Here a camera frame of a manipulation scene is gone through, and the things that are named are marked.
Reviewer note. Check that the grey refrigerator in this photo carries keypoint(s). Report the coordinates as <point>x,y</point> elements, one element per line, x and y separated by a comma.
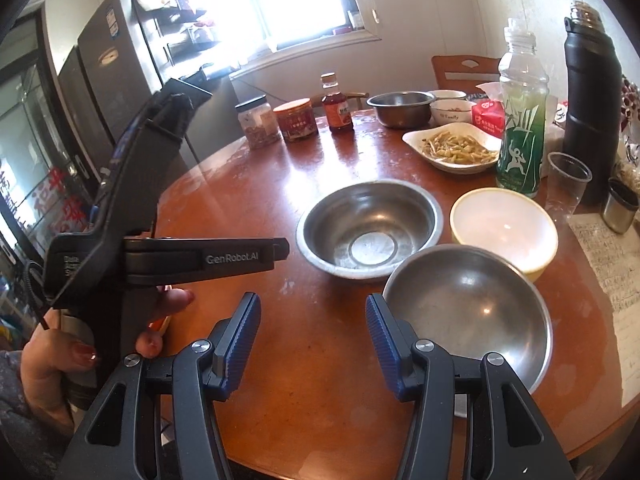
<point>110,85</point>

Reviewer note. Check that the bean sprouts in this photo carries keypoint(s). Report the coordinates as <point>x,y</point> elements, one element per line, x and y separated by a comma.
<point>457,147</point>

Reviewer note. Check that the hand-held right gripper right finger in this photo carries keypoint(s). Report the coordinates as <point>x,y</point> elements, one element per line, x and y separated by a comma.
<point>387,345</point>

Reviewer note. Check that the person's left forearm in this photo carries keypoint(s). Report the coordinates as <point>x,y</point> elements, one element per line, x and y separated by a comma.
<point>20,440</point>

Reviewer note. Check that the wooden chair back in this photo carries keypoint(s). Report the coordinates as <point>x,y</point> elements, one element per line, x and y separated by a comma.
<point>460,72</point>

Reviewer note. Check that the curved wooden chair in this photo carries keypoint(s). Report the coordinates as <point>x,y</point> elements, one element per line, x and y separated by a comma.
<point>357,95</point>

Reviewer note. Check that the paper sheet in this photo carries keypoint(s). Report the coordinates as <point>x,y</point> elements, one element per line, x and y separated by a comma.
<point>615,280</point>

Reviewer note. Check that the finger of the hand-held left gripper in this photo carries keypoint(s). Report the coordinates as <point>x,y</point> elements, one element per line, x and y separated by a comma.
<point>200,260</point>

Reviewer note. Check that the black thermos flask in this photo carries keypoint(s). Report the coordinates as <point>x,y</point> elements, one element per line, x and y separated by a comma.
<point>592,110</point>

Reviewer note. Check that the deep stainless steel bowl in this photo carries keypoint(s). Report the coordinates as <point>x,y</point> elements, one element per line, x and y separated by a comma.
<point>470,310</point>

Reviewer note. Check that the green label plastic bottle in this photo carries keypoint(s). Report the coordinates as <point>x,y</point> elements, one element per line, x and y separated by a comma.
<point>522,135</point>

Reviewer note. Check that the plain white ceramic bowl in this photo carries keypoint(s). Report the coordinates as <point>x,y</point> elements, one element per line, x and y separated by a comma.
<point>447,94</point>

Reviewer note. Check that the person's left hand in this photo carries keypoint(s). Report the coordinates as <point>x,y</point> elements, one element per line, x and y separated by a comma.
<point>45,370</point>

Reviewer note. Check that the glass door cabinet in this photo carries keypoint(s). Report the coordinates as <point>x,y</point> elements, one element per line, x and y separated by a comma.
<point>30,160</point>

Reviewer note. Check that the shallow stainless steel bowl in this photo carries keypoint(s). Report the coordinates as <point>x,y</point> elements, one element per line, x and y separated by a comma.
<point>400,107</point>

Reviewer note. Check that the dark storage shelf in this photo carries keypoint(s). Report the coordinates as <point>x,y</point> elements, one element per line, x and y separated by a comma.
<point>185,20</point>

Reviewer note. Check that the white oval plate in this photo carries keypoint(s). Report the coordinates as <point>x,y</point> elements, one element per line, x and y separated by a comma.
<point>420,155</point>

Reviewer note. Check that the clear plastic cup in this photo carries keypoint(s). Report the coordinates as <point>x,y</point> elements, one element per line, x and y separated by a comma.
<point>567,185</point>

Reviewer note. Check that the dark dotted bag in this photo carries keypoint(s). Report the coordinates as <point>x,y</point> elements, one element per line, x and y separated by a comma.
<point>631,100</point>

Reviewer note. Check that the printed white ceramic bowl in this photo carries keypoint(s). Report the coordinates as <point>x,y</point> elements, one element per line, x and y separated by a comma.
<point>452,114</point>

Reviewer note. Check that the red tin can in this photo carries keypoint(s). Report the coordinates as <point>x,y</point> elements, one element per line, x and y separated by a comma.
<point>297,122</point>

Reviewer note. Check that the brown sauce bottle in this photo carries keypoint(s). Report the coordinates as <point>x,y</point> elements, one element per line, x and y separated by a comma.
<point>337,110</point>

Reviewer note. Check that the wide stainless steel basin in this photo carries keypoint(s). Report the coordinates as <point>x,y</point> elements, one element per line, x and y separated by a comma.
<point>370,230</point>

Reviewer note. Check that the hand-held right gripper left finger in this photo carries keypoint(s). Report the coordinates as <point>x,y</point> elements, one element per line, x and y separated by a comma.
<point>240,345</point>

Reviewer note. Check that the small steel cup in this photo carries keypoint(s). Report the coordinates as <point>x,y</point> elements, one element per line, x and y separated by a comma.
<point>620,207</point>

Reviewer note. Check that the yellow bowl with white inside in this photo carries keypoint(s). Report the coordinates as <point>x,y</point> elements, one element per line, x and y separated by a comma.
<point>505,225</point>

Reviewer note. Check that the dark lid plastic jar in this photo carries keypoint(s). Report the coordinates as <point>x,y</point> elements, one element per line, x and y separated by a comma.
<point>259,125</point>

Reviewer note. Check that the window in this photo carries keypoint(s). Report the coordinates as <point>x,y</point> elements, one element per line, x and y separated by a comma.
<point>300,0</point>

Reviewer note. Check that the red tissue pack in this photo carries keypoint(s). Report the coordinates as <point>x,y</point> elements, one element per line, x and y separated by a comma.
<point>487,119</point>

